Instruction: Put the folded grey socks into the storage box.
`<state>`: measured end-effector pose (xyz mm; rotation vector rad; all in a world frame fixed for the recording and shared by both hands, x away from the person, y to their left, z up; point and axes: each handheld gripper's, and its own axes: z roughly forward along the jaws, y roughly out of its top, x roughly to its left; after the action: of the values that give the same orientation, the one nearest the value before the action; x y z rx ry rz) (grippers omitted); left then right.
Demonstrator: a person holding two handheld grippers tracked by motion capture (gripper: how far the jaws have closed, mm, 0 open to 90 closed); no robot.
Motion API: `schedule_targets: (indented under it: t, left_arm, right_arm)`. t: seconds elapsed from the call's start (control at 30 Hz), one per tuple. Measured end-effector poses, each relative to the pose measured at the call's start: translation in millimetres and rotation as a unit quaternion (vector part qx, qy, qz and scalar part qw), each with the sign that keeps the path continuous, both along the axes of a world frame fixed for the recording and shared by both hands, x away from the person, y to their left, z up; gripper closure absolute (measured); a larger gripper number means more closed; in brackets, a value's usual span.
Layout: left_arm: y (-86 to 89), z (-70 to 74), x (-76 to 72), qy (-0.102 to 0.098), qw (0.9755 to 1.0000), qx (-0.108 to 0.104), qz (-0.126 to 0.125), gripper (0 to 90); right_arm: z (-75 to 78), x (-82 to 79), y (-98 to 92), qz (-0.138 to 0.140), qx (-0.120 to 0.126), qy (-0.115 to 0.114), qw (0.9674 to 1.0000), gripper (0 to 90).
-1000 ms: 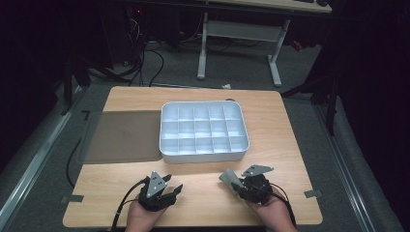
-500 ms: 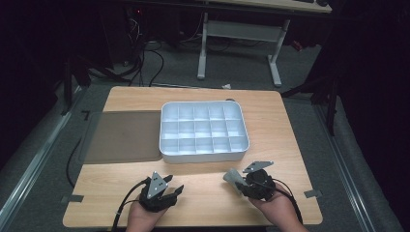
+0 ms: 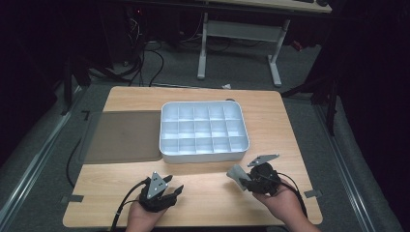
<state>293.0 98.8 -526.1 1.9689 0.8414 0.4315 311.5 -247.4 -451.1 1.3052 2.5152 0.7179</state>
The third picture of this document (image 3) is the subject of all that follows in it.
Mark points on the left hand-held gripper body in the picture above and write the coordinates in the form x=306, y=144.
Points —
x=158, y=201

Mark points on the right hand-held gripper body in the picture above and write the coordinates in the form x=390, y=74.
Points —
x=266, y=180

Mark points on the white divided storage box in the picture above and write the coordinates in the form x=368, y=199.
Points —
x=203, y=156

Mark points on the person's left hand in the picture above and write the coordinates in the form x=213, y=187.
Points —
x=141, y=220

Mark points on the person's right hand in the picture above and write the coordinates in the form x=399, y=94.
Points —
x=285, y=204

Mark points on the grey tape strip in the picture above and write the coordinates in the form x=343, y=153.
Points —
x=73, y=198
x=313, y=193

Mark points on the translucent grey plastic lid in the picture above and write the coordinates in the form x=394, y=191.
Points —
x=125, y=137

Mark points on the black metal stand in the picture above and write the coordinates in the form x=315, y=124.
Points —
x=67, y=87
x=332, y=106

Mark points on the white paper scrap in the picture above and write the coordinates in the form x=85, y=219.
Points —
x=226, y=86

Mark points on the white-framed wooden desk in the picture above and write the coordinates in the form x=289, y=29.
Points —
x=240, y=30

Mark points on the metal floor rail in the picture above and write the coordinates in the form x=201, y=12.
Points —
x=35, y=166
x=346, y=167

